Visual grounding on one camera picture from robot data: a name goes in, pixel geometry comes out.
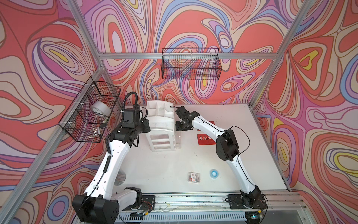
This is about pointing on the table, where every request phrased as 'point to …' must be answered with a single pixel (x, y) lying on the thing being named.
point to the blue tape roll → (214, 173)
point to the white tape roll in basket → (100, 108)
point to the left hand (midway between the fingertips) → (147, 123)
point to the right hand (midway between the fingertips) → (179, 131)
